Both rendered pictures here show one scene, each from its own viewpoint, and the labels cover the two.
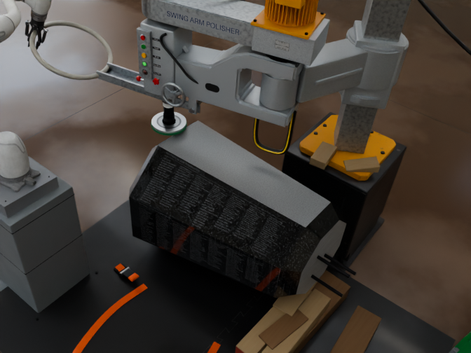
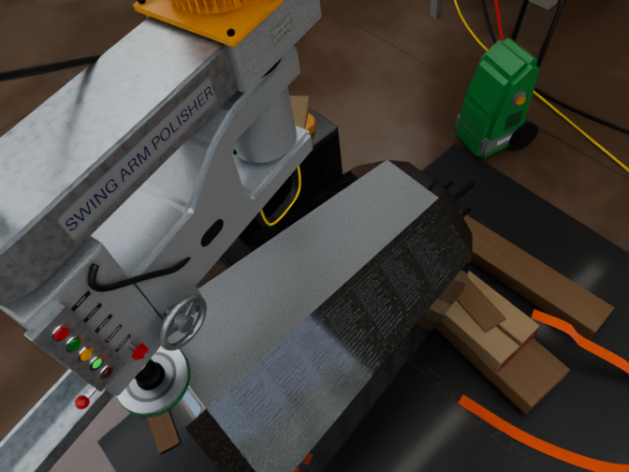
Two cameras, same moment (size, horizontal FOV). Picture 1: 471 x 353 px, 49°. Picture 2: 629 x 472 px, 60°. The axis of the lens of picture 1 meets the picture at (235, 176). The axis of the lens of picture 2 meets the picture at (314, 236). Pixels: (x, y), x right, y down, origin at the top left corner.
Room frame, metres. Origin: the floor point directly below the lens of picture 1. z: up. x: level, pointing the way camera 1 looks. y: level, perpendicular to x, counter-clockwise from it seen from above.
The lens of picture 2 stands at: (1.78, 0.81, 2.41)
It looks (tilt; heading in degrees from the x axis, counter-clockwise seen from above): 56 degrees down; 293
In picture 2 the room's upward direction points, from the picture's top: 11 degrees counter-clockwise
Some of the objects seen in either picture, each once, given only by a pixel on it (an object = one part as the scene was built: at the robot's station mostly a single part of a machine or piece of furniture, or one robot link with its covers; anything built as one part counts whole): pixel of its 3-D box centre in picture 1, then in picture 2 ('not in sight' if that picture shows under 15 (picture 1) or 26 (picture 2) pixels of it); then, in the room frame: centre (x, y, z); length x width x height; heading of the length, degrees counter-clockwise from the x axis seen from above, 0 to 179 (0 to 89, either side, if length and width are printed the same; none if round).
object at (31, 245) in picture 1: (33, 236); not in sight; (1.97, 1.17, 0.40); 0.50 x 0.50 x 0.80; 56
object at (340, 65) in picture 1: (345, 64); not in sight; (2.57, -0.55, 1.41); 0.74 x 0.34 x 0.25; 125
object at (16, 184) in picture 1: (18, 174); not in sight; (1.96, 1.15, 0.91); 0.22 x 0.18 x 0.06; 66
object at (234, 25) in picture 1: (228, 22); (139, 110); (2.41, 0.11, 1.66); 0.96 x 0.25 x 0.17; 70
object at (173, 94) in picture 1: (176, 92); (172, 316); (2.38, 0.37, 1.25); 0.15 x 0.10 x 0.15; 70
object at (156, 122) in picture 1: (169, 122); (151, 376); (2.53, 0.44, 0.92); 0.21 x 0.21 x 0.01
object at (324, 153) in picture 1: (323, 155); not in sight; (2.50, -0.53, 0.81); 0.20 x 0.10 x 0.05; 154
